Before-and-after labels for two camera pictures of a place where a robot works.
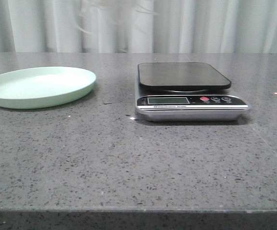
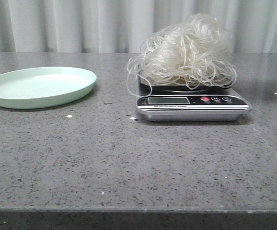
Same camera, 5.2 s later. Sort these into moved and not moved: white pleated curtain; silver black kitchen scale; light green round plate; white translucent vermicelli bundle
Moved: white translucent vermicelli bundle
Not moved: white pleated curtain; silver black kitchen scale; light green round plate
